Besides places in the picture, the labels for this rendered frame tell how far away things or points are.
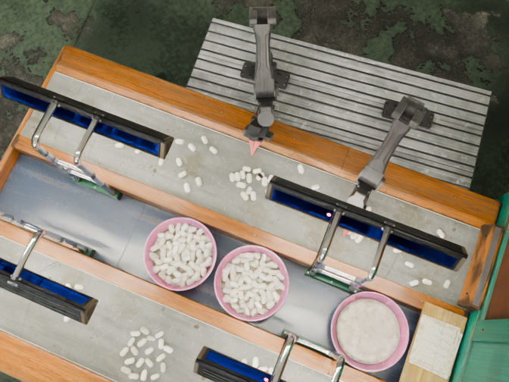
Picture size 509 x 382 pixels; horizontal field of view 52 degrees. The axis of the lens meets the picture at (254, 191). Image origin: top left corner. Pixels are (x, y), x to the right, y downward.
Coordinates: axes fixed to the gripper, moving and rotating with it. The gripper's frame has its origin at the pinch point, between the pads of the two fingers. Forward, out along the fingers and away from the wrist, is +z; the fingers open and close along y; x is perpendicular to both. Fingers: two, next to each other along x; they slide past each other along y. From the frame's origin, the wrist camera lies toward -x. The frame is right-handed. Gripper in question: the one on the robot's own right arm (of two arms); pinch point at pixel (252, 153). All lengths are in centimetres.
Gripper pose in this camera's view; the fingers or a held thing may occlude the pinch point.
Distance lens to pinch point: 194.1
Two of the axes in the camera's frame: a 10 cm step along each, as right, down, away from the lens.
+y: 9.3, 3.5, -1.3
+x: 2.7, -3.8, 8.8
